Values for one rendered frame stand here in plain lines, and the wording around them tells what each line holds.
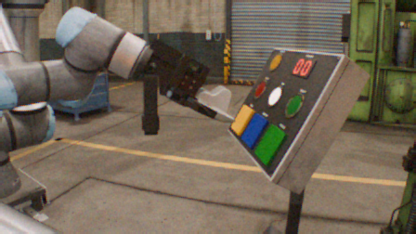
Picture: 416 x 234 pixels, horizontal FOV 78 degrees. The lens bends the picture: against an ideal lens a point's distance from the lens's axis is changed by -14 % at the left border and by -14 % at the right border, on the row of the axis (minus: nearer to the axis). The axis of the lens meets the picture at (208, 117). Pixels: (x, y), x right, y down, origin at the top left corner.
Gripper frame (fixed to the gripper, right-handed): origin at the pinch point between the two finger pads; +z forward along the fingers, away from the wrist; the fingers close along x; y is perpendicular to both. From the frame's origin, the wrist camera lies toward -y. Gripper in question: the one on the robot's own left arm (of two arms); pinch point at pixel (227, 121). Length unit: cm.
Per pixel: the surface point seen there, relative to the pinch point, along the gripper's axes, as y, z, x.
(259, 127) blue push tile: 1.2, 10.4, 7.6
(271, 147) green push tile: -0.3, 10.4, -1.8
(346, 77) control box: 18.9, 14.2, -7.0
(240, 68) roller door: 61, 226, 735
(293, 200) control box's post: -11.3, 30.7, 8.0
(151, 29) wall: 40, -39, 875
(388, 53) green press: 172, 283, 298
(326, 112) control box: 11.0, 14.0, -7.0
